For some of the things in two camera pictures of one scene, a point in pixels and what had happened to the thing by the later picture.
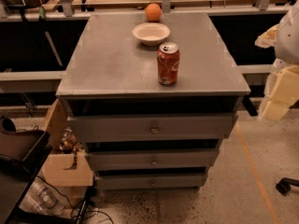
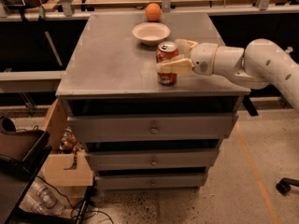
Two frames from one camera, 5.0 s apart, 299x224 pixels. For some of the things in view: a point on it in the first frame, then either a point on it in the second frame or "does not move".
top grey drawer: (153, 127) does not move
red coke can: (168, 63) does not move
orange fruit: (153, 12) does not move
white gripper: (288, 37) → (204, 58)
